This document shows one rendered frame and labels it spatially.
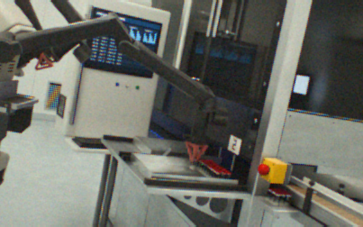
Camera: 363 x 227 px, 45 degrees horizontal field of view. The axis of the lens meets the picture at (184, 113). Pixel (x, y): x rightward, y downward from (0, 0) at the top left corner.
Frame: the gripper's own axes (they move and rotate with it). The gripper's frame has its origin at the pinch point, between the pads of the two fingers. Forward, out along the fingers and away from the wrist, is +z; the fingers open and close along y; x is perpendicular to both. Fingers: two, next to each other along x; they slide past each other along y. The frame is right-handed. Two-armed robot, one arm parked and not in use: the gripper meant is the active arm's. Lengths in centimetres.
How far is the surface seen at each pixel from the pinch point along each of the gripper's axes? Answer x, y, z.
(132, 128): 80, 20, 6
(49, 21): 520, 123, -58
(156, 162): 13.1, -7.9, 5.3
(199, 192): -17.9, -10.0, 6.6
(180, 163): 10.5, 2.3, 4.9
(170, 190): -15.3, -20.5, 6.5
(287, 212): -38.8, 12.2, 7.2
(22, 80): 527, 98, 35
